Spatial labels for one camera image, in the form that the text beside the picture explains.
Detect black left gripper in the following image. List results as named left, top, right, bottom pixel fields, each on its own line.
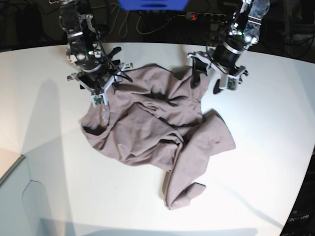
left=190, top=40, right=246, bottom=95

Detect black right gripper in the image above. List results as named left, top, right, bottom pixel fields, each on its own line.
left=76, top=47, right=122, bottom=81

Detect mauve grey t-shirt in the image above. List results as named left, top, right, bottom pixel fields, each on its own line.
left=81, top=64, right=236, bottom=210

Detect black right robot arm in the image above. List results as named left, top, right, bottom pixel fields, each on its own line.
left=49, top=0, right=121, bottom=91

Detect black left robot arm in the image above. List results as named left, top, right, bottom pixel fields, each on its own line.
left=188, top=0, right=270, bottom=91

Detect blue plastic box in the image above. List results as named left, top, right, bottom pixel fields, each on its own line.
left=119, top=0, right=189, bottom=11

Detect black power strip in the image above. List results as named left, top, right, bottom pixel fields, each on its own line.
left=186, top=12, right=227, bottom=23

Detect black keyboard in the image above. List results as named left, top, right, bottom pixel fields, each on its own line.
left=281, top=154, right=315, bottom=236

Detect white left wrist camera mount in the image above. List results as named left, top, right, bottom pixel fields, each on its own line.
left=188, top=49, right=249, bottom=91

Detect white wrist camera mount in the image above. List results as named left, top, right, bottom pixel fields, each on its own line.
left=188, top=49, right=249, bottom=91
left=67, top=70, right=127, bottom=107

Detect white loose cable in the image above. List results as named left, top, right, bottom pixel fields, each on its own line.
left=102, top=9, right=173, bottom=35

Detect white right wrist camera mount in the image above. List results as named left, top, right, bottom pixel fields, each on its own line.
left=67, top=70, right=127, bottom=107

